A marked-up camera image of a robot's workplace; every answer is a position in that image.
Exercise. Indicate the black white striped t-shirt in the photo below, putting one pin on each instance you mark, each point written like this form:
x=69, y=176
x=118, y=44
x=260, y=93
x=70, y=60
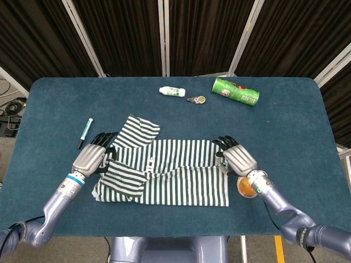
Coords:
x=186, y=153

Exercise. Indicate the green marker pen black cap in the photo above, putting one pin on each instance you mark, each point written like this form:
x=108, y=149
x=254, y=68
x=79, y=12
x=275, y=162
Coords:
x=85, y=132

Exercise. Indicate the orange jelly cup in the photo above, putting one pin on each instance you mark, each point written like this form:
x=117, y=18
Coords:
x=244, y=187

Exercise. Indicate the correction tape dispenser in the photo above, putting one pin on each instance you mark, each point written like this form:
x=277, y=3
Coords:
x=198, y=100

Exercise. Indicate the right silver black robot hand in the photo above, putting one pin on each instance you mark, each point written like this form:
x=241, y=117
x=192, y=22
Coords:
x=240, y=160

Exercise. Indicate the small white plastic bottle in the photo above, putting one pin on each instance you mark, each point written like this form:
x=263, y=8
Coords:
x=172, y=91

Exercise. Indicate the lavender robot torso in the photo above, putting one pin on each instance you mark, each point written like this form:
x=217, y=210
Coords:
x=170, y=252

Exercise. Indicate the left lavender robot arm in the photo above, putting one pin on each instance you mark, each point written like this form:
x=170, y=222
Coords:
x=55, y=200

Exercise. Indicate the dark fabric screen panel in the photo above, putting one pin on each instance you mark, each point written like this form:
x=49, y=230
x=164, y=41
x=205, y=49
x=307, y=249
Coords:
x=208, y=35
x=296, y=35
x=340, y=109
x=123, y=35
x=41, y=35

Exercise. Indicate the white metal frame bar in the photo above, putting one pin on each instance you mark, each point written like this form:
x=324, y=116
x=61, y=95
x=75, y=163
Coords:
x=15, y=80

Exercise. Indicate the white metal rack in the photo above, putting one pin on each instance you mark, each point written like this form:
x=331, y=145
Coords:
x=345, y=159

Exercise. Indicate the yellow floor tape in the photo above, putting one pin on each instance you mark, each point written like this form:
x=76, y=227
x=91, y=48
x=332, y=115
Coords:
x=279, y=250

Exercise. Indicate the green chip can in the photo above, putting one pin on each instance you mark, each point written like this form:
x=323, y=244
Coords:
x=235, y=91

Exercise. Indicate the white table leg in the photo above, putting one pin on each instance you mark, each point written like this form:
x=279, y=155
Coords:
x=243, y=249

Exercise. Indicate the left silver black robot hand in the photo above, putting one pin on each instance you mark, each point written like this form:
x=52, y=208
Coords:
x=89, y=159

